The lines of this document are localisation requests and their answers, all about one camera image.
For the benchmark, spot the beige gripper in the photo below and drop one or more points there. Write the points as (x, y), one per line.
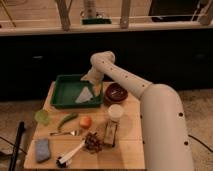
(94, 77)

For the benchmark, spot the white towel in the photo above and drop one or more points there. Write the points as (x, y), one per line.
(84, 96)

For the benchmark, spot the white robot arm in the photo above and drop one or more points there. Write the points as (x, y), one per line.
(164, 131)

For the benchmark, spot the green plastic tray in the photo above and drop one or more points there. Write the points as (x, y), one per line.
(67, 89)

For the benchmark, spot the dark red bowl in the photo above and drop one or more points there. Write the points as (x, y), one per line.
(115, 94)

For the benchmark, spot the white plastic cup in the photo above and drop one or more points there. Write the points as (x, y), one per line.
(115, 112)

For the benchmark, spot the orange round fruit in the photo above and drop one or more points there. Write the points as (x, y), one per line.
(85, 122)

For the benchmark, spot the brown rectangular block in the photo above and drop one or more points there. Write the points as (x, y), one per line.
(110, 134)

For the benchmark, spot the wooden cutting board table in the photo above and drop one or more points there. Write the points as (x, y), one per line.
(126, 154)

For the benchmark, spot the brown pine cone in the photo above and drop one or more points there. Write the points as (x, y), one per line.
(93, 143)

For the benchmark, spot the light green small cup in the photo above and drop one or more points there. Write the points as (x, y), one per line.
(42, 117)

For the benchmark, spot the blue gray sponge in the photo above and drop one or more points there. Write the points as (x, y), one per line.
(42, 151)

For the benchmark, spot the black pole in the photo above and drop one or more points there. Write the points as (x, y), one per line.
(16, 148)

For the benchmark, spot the white handled dish brush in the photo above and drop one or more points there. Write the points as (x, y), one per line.
(61, 162)

